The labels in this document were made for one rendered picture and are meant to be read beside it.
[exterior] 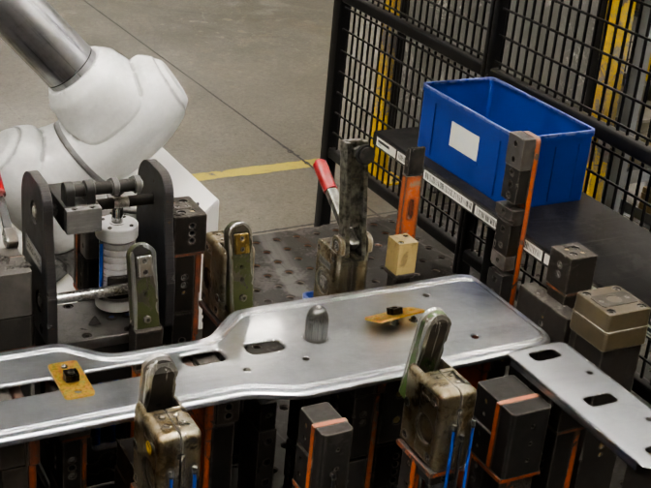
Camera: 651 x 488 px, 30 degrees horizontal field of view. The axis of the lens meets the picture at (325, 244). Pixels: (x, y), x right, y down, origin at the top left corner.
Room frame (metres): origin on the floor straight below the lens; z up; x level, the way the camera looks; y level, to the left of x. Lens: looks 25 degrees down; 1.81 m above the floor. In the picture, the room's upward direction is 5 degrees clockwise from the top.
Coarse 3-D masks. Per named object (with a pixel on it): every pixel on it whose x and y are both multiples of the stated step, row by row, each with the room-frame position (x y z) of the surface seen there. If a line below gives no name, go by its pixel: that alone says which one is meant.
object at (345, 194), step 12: (348, 144) 1.63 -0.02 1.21; (360, 144) 1.66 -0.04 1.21; (348, 156) 1.63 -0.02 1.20; (360, 156) 1.61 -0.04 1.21; (372, 156) 1.62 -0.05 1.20; (348, 168) 1.63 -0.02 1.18; (360, 168) 1.65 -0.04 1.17; (348, 180) 1.63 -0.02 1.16; (360, 180) 1.65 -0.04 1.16; (348, 192) 1.63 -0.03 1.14; (360, 192) 1.64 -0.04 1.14; (348, 204) 1.62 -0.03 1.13; (360, 204) 1.64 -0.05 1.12; (348, 216) 1.62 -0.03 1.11; (360, 216) 1.64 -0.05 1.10; (348, 228) 1.62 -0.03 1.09; (360, 228) 1.63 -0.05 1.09; (348, 240) 1.62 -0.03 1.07; (360, 240) 1.63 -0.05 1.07; (348, 252) 1.62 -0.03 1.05; (360, 252) 1.63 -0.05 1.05
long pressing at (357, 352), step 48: (384, 288) 1.61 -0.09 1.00; (432, 288) 1.63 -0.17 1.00; (480, 288) 1.65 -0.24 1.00; (240, 336) 1.43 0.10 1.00; (288, 336) 1.44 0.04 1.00; (336, 336) 1.46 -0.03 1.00; (384, 336) 1.47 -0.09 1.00; (480, 336) 1.50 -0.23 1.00; (528, 336) 1.51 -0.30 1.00; (0, 384) 1.26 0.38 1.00; (96, 384) 1.28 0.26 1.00; (192, 384) 1.30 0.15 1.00; (240, 384) 1.31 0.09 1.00; (288, 384) 1.32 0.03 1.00; (336, 384) 1.34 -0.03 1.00; (0, 432) 1.16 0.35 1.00; (48, 432) 1.17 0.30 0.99
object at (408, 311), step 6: (396, 306) 1.52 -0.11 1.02; (390, 312) 1.51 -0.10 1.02; (396, 312) 1.50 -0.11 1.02; (402, 312) 1.51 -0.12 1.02; (408, 312) 1.51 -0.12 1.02; (414, 312) 1.51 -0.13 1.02; (420, 312) 1.52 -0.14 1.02; (366, 318) 1.50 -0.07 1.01; (372, 318) 1.49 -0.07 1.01; (378, 318) 1.50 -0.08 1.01; (384, 318) 1.49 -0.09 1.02; (390, 318) 1.49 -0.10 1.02; (396, 318) 1.49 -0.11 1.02
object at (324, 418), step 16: (304, 416) 1.27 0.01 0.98; (320, 416) 1.27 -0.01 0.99; (336, 416) 1.27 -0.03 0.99; (304, 432) 1.27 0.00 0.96; (320, 432) 1.23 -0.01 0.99; (336, 432) 1.24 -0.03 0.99; (352, 432) 1.25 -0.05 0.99; (304, 448) 1.27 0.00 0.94; (320, 448) 1.23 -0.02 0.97; (336, 448) 1.24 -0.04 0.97; (304, 464) 1.26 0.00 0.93; (320, 464) 1.23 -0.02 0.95; (336, 464) 1.24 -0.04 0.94; (304, 480) 1.25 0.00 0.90; (320, 480) 1.23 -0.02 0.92; (336, 480) 1.24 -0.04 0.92
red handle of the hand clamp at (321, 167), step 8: (320, 160) 1.73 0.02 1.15; (320, 168) 1.72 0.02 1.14; (328, 168) 1.72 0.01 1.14; (320, 176) 1.71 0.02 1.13; (328, 176) 1.71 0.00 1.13; (328, 184) 1.70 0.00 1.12; (328, 192) 1.69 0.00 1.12; (336, 192) 1.69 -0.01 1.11; (328, 200) 1.69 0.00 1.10; (336, 200) 1.68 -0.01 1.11; (336, 208) 1.67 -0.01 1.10; (336, 216) 1.66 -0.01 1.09; (352, 232) 1.64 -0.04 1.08; (352, 240) 1.63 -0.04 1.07; (352, 248) 1.63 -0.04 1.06
